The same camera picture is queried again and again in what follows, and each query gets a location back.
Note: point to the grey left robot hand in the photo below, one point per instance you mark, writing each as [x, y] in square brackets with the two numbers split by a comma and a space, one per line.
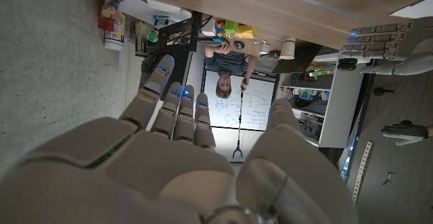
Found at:
[402, 43]

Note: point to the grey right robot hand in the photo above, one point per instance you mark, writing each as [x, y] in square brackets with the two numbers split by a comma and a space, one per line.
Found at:
[152, 170]

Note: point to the grabber stick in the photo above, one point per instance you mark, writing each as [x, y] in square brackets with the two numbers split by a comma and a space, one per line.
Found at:
[239, 122]

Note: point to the white paper napkin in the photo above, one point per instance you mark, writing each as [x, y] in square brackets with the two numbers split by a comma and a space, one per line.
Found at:
[414, 11]

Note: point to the white shelf unit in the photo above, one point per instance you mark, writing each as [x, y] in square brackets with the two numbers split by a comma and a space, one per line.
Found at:
[341, 109]

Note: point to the dark laptop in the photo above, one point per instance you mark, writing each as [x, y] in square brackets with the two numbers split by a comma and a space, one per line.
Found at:
[294, 63]

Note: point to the white paper cup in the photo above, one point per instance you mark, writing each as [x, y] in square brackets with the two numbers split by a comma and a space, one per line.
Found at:
[288, 48]

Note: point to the whiteboard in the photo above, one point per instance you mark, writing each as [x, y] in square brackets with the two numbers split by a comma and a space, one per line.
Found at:
[260, 105]

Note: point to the seated person in grey shirt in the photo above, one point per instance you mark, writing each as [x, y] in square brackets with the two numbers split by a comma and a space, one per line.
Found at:
[228, 63]

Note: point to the perforated metal bar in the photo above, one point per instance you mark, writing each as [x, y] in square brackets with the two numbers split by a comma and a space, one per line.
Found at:
[362, 171]

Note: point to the white round canister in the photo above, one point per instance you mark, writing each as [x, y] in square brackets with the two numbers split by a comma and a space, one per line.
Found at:
[115, 36]

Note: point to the black keyboard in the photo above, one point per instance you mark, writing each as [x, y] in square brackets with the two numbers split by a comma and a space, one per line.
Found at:
[209, 42]

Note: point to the dark computer mouse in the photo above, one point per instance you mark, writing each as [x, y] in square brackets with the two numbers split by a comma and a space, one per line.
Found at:
[239, 45]

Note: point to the yellow toy bottle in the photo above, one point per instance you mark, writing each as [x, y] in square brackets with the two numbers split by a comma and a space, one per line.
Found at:
[246, 32]

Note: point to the white paper sheet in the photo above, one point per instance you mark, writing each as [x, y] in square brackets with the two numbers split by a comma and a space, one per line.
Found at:
[135, 9]

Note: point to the clear jar of toys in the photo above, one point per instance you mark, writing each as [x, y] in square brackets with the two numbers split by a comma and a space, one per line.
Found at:
[110, 12]

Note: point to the green cube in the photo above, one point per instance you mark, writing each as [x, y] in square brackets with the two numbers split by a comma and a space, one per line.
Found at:
[231, 26]

